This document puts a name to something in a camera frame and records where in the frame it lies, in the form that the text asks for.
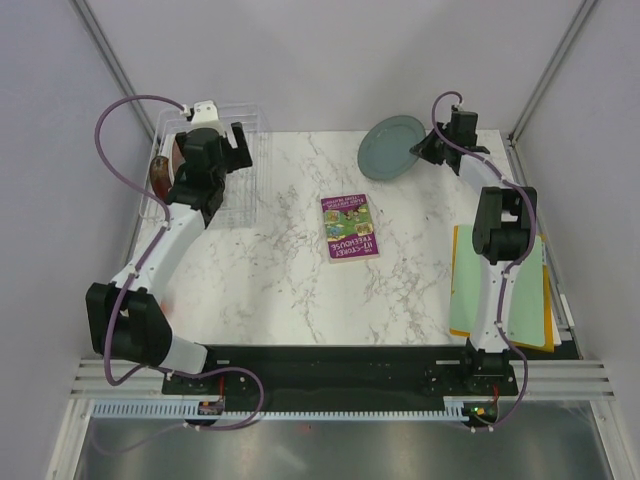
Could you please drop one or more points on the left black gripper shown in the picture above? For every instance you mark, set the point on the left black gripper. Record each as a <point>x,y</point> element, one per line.
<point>238,158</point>

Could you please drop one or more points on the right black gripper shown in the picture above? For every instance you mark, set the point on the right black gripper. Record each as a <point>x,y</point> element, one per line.
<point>425,151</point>

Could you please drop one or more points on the grey-blue plate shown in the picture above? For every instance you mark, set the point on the grey-blue plate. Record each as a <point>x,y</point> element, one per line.
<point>385,152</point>

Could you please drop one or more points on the red and blue plate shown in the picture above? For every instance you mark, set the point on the red and blue plate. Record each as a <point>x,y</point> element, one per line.
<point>176,158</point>

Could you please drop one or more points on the red floral small plate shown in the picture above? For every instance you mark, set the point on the red floral small plate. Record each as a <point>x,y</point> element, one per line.
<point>159,177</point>

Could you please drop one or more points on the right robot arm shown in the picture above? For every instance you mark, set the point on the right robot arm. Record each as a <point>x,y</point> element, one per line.
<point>503,236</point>

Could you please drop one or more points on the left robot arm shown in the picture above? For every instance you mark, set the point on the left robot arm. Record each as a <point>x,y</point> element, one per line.
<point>125,316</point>

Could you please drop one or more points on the purple treehouse book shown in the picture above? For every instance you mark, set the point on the purple treehouse book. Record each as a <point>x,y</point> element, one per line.
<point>349,228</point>

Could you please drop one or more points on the green paper folder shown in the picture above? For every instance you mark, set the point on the green paper folder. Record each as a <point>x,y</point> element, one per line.
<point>520,290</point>

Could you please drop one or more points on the clear wire dish rack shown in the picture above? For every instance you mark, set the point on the clear wire dish rack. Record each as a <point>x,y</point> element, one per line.
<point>206,160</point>

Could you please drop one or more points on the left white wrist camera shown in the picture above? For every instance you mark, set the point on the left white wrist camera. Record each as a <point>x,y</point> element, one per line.
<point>203,114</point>

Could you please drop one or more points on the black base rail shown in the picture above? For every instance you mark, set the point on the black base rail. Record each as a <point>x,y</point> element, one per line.
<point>241,357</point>

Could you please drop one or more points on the aluminium frame rail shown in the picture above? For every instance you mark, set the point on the aluminium frame rail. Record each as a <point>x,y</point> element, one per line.
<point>539,379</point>

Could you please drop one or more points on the white slotted cable duct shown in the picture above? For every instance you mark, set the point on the white slotted cable duct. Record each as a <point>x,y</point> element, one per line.
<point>195,410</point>

